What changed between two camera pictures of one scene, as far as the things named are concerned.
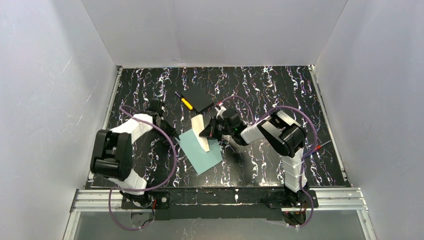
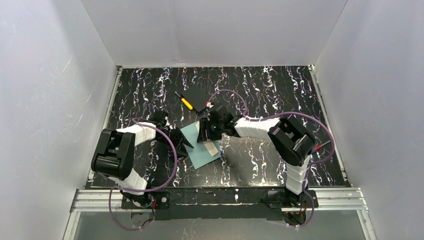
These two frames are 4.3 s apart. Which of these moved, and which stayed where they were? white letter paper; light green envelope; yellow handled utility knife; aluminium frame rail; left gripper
Moved: left gripper; light green envelope; white letter paper
Stayed: aluminium frame rail; yellow handled utility knife
